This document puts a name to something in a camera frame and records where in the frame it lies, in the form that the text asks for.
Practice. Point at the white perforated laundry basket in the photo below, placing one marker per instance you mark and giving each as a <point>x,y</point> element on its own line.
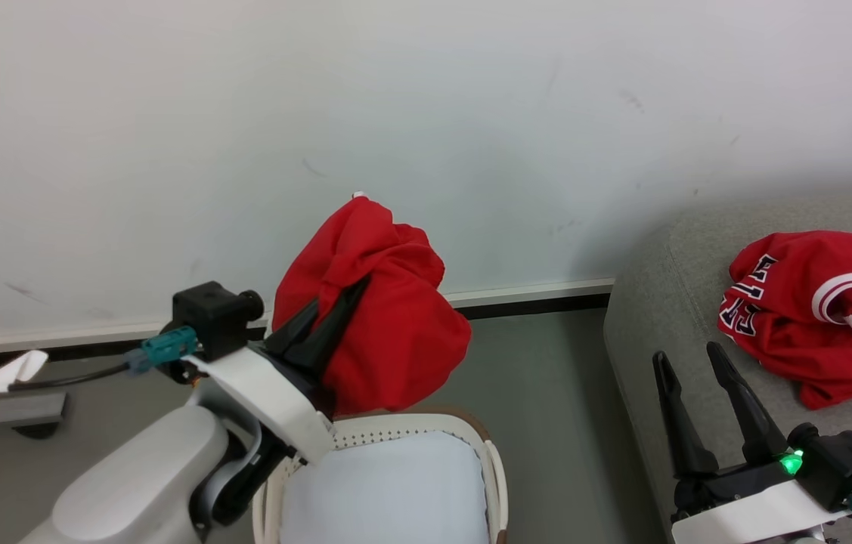
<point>492,468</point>

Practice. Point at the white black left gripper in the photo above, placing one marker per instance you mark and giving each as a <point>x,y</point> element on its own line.
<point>267,393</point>

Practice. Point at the red jersey with white trim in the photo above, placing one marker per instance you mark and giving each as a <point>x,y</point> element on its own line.
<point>796,317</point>

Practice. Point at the plain red garment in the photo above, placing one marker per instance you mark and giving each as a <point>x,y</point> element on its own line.
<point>388,325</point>

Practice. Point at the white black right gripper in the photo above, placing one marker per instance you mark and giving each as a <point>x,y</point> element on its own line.
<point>751,514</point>

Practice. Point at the white cloth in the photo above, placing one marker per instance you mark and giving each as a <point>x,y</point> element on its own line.
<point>388,491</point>

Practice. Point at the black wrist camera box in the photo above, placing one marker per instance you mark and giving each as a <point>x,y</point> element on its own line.
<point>214,317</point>
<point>841,461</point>

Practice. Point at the grey fabric sofa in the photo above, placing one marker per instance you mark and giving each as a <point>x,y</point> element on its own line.
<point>660,317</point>

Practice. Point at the white and dark baseboard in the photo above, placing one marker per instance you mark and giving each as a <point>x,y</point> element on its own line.
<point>531,293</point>

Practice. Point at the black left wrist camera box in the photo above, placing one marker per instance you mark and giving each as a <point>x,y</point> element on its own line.
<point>214,317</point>

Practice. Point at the grey flat block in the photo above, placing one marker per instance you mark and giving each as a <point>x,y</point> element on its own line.
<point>10,412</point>

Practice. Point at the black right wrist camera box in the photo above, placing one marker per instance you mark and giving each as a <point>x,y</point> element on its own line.
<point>841,461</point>

